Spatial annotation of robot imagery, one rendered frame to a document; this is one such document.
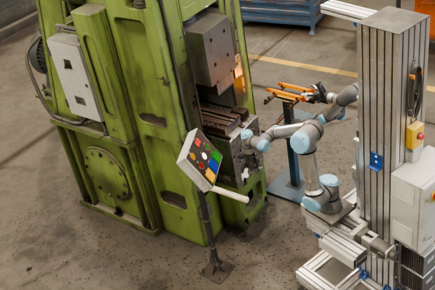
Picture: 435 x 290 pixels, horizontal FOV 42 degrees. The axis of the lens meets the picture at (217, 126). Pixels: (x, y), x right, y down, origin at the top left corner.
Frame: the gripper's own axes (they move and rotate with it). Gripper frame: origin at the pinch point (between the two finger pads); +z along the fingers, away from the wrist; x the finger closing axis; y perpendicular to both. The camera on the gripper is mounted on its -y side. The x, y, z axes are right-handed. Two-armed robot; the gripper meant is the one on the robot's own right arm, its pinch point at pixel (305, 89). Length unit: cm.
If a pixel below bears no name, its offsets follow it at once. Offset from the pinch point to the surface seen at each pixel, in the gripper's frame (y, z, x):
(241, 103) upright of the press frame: 9, 44, -26
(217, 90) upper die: -28, 27, -67
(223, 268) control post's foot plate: 99, 10, -112
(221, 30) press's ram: -67, 28, -53
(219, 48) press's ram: -56, 27, -58
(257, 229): 103, 15, -62
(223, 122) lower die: 4, 33, -61
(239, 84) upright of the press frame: -7, 44, -25
